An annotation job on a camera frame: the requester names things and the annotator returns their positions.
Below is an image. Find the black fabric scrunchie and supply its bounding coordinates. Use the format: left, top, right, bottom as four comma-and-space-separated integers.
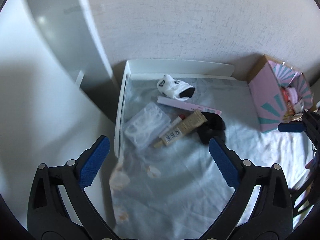
197, 112, 226, 145

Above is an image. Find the long pink box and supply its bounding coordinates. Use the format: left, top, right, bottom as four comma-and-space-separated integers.
157, 96, 222, 115

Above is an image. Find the pink fluffy cloth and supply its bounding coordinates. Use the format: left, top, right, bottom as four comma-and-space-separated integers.
287, 87, 299, 105

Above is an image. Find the red milk carton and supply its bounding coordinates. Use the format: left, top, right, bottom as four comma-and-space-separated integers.
281, 87, 291, 104

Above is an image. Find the pink patterned cardboard box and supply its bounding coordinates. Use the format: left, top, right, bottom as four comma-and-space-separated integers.
247, 55, 316, 133

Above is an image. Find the beige cosmetic tube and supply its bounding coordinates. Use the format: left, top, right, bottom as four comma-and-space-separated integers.
153, 109, 208, 148

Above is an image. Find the clear plastic floss box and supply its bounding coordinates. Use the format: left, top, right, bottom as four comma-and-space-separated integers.
123, 102, 171, 150

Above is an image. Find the red capped lipstick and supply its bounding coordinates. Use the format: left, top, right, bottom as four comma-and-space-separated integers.
158, 114, 185, 138

